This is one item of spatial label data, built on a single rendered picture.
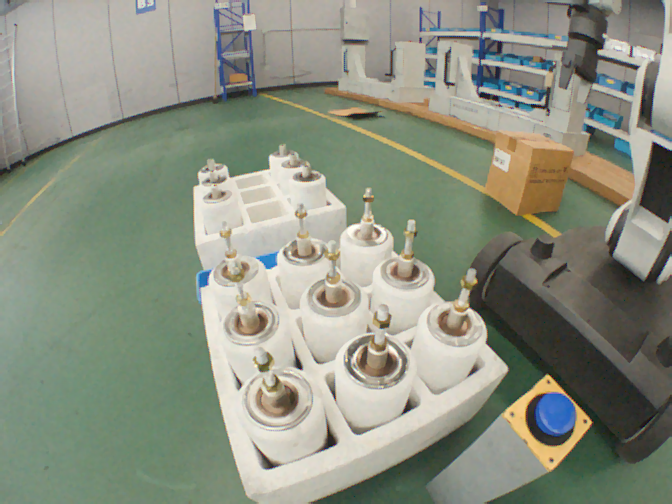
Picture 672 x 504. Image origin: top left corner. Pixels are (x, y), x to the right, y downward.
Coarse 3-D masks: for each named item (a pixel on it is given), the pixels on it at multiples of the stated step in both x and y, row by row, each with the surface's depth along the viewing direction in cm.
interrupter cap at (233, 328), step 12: (228, 312) 39; (264, 312) 39; (276, 312) 39; (228, 324) 37; (240, 324) 38; (264, 324) 37; (276, 324) 37; (228, 336) 35; (240, 336) 36; (252, 336) 36; (264, 336) 36
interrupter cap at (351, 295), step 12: (312, 288) 43; (324, 288) 43; (348, 288) 43; (312, 300) 41; (324, 300) 41; (348, 300) 41; (360, 300) 41; (324, 312) 39; (336, 312) 39; (348, 312) 39
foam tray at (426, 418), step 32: (288, 320) 47; (224, 352) 42; (480, 352) 41; (224, 384) 38; (320, 384) 38; (416, 384) 37; (480, 384) 36; (224, 416) 34; (416, 416) 33; (448, 416) 36; (256, 448) 32; (352, 448) 30; (384, 448) 31; (416, 448) 40; (256, 480) 27; (288, 480) 27; (320, 480) 30; (352, 480) 37
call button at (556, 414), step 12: (552, 396) 19; (564, 396) 19; (540, 408) 19; (552, 408) 18; (564, 408) 18; (540, 420) 18; (552, 420) 17; (564, 420) 17; (552, 432) 17; (564, 432) 16
